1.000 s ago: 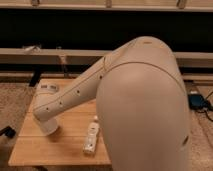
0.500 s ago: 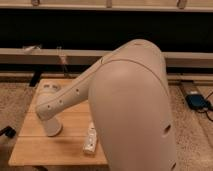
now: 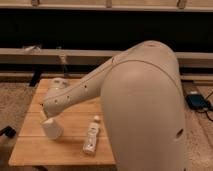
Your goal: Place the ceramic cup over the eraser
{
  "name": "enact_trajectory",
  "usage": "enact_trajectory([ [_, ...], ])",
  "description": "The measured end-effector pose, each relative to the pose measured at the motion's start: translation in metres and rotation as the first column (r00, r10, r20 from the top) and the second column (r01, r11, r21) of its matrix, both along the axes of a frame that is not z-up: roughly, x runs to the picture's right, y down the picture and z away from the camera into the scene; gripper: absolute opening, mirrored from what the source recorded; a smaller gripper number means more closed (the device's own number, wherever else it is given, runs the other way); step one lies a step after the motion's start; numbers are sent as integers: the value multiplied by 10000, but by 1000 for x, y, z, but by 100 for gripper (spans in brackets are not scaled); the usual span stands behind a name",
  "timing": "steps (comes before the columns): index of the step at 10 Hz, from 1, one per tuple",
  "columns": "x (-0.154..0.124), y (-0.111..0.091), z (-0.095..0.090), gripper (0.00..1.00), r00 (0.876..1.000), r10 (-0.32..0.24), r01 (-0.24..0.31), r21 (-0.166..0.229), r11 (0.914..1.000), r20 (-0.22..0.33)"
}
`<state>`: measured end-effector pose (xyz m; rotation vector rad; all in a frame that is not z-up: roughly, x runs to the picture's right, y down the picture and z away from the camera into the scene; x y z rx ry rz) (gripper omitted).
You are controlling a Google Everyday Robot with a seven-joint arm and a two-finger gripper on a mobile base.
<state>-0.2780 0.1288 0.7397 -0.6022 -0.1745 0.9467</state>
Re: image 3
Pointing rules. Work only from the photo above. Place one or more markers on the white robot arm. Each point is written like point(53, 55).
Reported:
point(142, 103)

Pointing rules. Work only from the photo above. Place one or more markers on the black device on floor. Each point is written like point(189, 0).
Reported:
point(197, 102)

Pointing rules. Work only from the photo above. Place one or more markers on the wooden table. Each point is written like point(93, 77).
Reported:
point(33, 148)

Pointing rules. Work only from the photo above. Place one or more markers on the white ceramic cup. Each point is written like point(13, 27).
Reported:
point(52, 129)

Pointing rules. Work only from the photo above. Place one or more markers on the white plastic bottle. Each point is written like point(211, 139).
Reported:
point(90, 142)

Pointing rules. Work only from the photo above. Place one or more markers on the black object at left edge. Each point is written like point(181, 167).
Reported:
point(8, 131)

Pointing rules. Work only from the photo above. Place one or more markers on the long wooden bench rail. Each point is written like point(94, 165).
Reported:
point(90, 57)

